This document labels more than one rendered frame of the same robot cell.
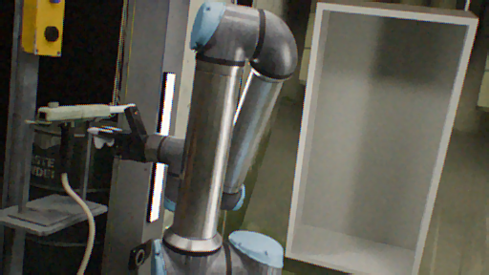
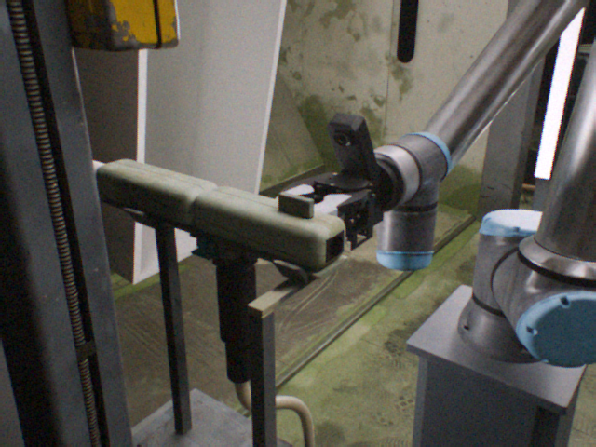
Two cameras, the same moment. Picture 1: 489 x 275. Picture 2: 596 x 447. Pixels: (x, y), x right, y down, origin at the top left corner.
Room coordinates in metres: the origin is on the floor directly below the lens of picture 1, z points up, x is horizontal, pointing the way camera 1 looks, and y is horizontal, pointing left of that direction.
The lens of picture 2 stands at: (1.38, 1.02, 1.33)
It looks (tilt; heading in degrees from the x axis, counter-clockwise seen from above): 23 degrees down; 288
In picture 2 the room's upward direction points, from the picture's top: straight up
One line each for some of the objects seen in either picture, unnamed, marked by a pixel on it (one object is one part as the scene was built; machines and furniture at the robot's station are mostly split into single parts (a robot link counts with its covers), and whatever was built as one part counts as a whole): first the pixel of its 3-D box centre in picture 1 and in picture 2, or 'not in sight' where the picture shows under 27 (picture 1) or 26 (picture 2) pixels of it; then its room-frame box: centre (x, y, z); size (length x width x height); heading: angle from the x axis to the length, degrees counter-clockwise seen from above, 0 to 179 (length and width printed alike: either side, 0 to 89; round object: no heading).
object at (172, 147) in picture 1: (182, 155); (410, 167); (1.48, 0.18, 1.07); 0.12 x 0.09 x 0.10; 72
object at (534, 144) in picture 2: not in sight; (543, 165); (0.96, -3.10, 0.14); 0.31 x 0.29 x 0.28; 72
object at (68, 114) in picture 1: (91, 134); (157, 252); (1.72, 0.52, 1.05); 0.49 x 0.05 x 0.23; 162
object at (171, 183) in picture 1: (182, 191); (404, 228); (1.48, 0.16, 0.96); 0.12 x 0.09 x 0.12; 107
